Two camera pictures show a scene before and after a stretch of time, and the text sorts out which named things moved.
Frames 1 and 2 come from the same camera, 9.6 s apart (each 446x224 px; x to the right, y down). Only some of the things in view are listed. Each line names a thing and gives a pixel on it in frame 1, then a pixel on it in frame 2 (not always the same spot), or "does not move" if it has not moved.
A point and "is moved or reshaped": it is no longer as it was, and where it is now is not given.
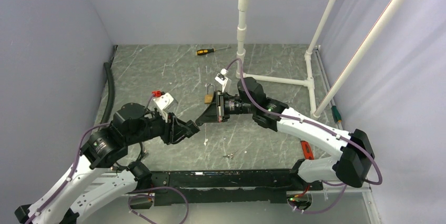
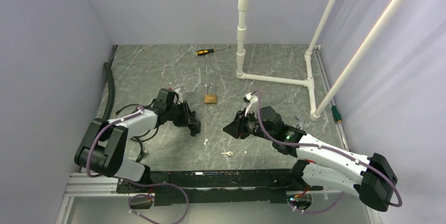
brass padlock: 208,98 does not move
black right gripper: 215,111 to 232,128
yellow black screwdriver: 203,51 does not move
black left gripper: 177,127 to 187,118
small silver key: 231,155 is moved or reshaped
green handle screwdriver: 336,115 does not move
